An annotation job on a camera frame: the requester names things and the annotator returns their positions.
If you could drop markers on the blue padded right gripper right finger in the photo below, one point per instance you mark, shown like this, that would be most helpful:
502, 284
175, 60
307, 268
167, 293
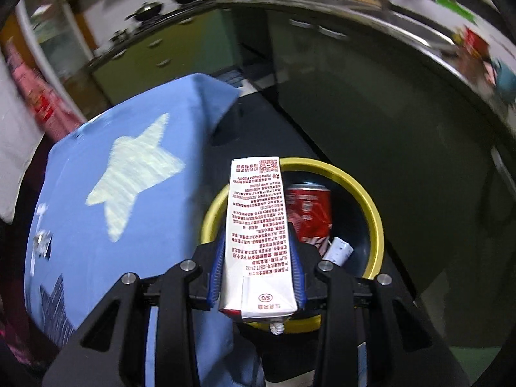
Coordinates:
403, 347

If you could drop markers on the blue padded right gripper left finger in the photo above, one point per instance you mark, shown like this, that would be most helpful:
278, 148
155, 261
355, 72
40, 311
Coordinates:
109, 347

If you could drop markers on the white red milk carton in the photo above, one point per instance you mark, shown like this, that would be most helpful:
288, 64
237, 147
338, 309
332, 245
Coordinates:
257, 284

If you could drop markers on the crushed red cola can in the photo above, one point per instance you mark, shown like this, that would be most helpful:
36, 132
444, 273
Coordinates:
309, 210

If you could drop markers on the yellow rimmed trash bin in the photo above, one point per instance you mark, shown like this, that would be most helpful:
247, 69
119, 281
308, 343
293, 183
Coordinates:
355, 219

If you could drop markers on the blue star tablecloth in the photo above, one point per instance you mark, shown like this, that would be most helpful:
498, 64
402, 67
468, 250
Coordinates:
123, 194

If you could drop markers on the white hanging sheet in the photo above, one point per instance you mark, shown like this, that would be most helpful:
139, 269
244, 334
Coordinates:
19, 140

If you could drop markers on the pink checkered apron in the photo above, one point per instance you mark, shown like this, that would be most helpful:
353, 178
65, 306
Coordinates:
51, 112

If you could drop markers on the teal mug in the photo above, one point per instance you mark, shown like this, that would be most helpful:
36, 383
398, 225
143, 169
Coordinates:
504, 81

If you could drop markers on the black wok with lid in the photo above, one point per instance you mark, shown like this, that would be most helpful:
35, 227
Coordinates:
146, 11

